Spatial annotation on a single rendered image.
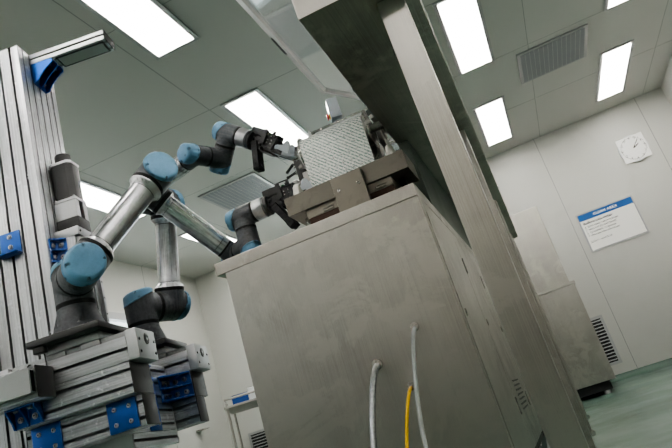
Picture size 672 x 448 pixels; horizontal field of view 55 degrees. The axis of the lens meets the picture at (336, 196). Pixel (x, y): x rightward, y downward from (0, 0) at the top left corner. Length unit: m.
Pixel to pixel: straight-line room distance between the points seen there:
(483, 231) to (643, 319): 6.40
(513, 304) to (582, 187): 6.60
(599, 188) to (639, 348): 1.76
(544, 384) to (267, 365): 0.92
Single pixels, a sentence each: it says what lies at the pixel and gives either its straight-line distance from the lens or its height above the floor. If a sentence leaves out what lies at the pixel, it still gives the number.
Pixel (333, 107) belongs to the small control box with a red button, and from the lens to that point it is 2.94.
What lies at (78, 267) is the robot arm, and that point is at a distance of 1.98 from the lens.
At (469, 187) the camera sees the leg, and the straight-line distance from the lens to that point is 1.26.
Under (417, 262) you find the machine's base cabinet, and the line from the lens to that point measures 1.78.
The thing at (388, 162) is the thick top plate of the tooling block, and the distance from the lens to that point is 1.93.
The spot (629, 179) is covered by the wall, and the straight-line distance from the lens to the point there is 7.83.
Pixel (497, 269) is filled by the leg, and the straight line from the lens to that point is 1.23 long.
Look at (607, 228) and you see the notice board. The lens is 7.68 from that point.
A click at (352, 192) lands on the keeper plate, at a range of 1.91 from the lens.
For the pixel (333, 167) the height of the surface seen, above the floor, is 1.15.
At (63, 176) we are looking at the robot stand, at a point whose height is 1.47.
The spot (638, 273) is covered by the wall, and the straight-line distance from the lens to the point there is 7.63.
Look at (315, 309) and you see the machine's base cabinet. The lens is 1.85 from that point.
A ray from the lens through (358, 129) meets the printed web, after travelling 2.21.
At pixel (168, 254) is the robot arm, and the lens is 2.67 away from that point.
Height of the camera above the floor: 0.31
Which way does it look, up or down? 20 degrees up
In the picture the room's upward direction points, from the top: 18 degrees counter-clockwise
